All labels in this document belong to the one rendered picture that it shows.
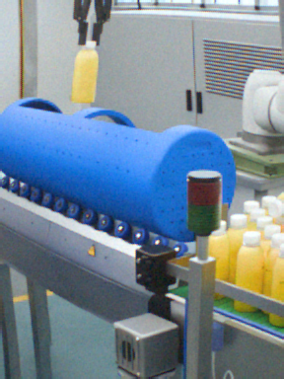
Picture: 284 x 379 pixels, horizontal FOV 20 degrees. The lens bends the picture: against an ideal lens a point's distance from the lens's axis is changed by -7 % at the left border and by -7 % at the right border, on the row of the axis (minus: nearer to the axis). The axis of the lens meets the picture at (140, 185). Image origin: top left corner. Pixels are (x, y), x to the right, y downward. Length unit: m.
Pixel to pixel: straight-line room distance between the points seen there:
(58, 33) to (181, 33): 3.37
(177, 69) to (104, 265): 2.42
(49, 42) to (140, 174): 5.70
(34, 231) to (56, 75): 5.26
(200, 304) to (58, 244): 0.95
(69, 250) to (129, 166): 0.41
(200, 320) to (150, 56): 3.28
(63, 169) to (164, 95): 2.40
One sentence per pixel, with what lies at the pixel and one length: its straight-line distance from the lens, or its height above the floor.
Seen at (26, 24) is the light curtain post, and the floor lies 1.47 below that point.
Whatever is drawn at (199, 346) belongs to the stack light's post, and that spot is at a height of 0.91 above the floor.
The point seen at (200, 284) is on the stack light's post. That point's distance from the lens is 1.55.
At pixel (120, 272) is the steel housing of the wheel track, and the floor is 0.86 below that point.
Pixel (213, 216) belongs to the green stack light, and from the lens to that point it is 1.51.
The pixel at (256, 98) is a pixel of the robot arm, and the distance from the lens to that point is 2.65.
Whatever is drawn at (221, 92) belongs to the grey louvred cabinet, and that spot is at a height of 1.03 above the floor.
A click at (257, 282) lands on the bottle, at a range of 1.78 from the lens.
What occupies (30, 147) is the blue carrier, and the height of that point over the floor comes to 1.12.
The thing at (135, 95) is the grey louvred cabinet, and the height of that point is 0.92.
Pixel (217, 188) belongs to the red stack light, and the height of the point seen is 1.24.
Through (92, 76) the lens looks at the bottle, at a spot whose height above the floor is 1.35.
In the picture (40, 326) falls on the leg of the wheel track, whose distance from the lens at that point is 3.15.
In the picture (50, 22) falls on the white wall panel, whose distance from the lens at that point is 7.68.
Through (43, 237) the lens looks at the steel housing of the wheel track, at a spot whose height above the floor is 0.86.
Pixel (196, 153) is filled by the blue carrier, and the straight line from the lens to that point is 2.08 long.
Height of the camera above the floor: 1.61
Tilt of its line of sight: 14 degrees down
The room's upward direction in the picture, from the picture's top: 1 degrees counter-clockwise
